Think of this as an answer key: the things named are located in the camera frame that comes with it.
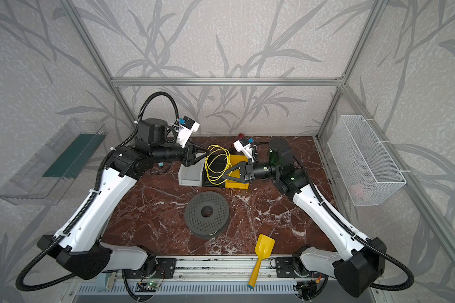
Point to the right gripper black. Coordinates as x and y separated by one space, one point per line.
248 171

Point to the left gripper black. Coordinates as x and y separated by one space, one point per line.
189 154

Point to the grey cable spool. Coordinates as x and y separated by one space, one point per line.
207 215

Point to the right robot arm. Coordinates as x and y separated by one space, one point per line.
347 240

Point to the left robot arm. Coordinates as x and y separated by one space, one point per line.
77 245

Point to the yellow plastic bin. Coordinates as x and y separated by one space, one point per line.
233 161

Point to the white plastic bin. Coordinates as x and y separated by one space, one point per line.
192 175

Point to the black plastic bin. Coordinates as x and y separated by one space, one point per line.
206 182

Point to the yellow plastic scoop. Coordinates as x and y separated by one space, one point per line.
263 250

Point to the pink item in basket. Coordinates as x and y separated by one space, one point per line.
358 190

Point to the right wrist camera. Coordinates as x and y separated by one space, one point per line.
245 146

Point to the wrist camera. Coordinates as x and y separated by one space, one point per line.
245 146
184 129

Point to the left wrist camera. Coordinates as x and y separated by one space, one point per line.
184 129

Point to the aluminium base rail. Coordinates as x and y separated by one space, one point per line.
227 269

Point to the white wire basket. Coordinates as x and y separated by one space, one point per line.
361 157

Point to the clear plastic wall tray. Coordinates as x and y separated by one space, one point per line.
47 176

